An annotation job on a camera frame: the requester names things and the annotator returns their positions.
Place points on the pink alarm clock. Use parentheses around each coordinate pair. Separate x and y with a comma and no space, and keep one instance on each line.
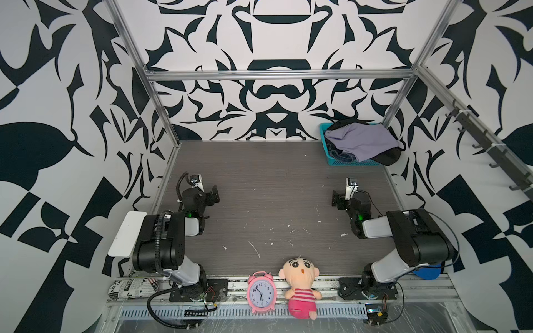
(261,292)

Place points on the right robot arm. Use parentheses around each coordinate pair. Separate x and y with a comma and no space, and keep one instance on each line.
(419,243)

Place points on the folded newspaper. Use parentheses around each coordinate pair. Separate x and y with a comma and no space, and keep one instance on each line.
(133,288)

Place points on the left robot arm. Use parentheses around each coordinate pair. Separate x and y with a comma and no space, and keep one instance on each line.
(160,246)

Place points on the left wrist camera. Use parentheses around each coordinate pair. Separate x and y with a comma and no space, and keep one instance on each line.
(196,181)

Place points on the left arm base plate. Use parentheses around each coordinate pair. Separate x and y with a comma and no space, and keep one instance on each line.
(211,290)

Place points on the blue cloth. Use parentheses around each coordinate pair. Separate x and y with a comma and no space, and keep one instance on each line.
(431,272)

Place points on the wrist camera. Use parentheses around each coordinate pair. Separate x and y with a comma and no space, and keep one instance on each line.
(196,181)
(351,188)

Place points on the white rectangular panel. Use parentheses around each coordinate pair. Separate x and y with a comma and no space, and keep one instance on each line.
(126,237)

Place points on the small circuit board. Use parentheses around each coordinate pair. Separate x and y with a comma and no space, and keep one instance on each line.
(375,315)

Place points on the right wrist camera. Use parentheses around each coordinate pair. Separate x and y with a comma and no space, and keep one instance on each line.
(351,188)

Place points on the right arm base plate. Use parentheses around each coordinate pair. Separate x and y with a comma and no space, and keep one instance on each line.
(356,289)

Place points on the lavender skirt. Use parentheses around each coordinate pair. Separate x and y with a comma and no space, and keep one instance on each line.
(360,140)

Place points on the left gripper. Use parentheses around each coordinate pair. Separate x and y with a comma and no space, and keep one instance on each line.
(212,195)

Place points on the denim garment in basket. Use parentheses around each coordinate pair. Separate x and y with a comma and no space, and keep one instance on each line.
(339,155)

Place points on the black garment in basket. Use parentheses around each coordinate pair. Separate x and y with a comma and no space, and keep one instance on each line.
(387,156)

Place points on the grey wall hook rail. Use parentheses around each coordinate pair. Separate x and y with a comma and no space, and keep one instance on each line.
(487,142)

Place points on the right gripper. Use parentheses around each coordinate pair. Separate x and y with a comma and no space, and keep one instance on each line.
(339,200)

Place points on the plush doll pink shirt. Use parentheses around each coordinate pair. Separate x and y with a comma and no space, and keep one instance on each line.
(300,275)

